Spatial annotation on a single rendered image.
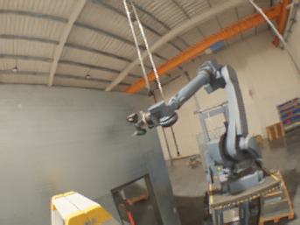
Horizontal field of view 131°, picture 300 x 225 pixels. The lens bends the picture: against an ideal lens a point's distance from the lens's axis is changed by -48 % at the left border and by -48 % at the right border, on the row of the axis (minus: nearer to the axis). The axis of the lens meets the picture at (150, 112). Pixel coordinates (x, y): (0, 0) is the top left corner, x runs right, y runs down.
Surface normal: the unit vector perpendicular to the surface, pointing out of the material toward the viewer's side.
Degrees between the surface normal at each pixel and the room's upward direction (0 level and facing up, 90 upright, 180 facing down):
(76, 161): 90
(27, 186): 90
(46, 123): 90
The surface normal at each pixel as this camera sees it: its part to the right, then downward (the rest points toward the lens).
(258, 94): -0.65, 0.01
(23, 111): 0.71, -0.32
